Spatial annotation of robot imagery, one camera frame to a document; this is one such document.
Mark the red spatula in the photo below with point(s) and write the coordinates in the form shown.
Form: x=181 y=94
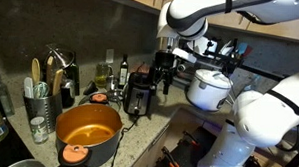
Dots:
x=247 y=52

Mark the olive oil bottle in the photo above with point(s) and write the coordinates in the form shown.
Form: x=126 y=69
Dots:
x=123 y=72

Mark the orange black clamp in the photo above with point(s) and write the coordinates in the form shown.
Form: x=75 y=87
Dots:
x=170 y=159
x=191 y=137

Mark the short wooden spatula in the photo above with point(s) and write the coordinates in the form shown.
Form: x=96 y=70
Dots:
x=57 y=81

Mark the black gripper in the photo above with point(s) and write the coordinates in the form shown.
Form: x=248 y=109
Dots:
x=166 y=64

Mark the steel utensil holder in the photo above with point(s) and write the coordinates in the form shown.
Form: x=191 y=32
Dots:
x=45 y=108

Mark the white spatula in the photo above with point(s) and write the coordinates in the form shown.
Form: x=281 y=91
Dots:
x=28 y=87

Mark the white rice cooker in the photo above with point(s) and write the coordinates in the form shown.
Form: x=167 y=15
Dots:
x=207 y=90

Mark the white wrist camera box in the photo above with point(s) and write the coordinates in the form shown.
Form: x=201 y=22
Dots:
x=183 y=55

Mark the small tin can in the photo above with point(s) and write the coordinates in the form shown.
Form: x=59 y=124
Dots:
x=39 y=129

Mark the black wedge object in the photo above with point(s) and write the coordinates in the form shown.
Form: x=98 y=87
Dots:
x=90 y=88

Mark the white wall outlet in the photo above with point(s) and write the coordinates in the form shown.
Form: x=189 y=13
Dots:
x=109 y=56

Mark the glass lid orange knob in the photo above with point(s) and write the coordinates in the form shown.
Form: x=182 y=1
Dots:
x=99 y=97

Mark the blue spatula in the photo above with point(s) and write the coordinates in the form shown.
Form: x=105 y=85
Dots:
x=241 y=48

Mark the small metal cup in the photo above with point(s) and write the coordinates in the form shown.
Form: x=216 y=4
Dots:
x=111 y=82

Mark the base cabinet with drawers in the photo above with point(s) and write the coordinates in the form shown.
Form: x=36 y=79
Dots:
x=154 y=147

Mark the long wooden spatula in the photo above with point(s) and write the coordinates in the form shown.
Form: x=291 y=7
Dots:
x=49 y=71

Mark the steel pan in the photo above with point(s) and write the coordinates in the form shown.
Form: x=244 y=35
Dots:
x=26 y=164

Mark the shiny metal strainer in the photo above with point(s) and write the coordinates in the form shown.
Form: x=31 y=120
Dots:
x=58 y=57

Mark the glass jar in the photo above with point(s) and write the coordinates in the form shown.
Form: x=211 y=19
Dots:
x=101 y=77

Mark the black toaster lever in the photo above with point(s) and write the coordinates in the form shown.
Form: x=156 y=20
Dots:
x=139 y=94

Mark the wooden wall cabinet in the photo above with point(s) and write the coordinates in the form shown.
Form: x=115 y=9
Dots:
x=284 y=29

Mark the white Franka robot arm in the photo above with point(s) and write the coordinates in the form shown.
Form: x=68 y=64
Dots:
x=265 y=121

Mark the black stove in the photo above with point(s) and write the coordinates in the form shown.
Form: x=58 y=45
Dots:
x=7 y=153

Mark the black silver toaster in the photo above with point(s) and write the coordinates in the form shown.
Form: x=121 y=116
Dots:
x=135 y=104

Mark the grey pot orange inside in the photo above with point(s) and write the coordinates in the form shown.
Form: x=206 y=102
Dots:
x=100 y=152

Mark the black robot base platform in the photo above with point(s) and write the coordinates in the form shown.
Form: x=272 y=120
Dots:
x=193 y=155

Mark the green wine bottle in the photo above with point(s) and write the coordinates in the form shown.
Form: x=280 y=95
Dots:
x=73 y=78

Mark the wooden spoon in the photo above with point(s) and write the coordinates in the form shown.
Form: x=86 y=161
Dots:
x=35 y=70

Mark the black jar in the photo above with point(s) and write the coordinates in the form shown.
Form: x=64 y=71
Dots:
x=67 y=93

